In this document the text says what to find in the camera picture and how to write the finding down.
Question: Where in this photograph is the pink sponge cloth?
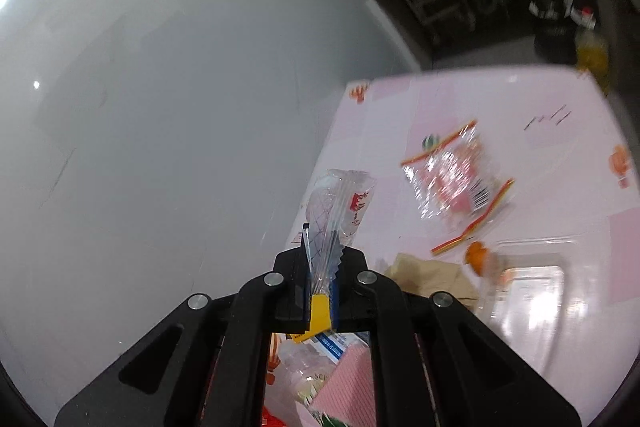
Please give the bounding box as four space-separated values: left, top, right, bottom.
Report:
307 339 376 427

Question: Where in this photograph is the red striped snack wrapper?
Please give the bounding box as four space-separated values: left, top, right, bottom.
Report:
400 119 516 255

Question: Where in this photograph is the black kettle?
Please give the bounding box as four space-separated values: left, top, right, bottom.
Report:
530 0 578 58

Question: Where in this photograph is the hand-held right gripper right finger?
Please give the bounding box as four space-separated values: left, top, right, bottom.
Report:
332 248 583 427

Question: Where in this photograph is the small orange fruit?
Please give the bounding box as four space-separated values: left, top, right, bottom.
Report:
465 241 493 278

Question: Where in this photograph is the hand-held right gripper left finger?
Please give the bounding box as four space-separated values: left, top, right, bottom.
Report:
54 224 311 427

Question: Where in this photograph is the blue white toothpaste box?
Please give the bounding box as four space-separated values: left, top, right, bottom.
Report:
292 329 371 365

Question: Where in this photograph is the clear plastic wrapper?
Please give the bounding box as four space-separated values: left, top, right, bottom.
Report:
300 168 378 343

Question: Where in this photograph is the beige crumpled cloth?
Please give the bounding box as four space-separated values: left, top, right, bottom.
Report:
385 253 481 313

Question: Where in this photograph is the clear plastic tray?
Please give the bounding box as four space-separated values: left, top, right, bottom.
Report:
487 237 581 363

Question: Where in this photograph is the cooking oil bottle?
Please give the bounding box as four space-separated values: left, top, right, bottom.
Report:
572 7 611 92

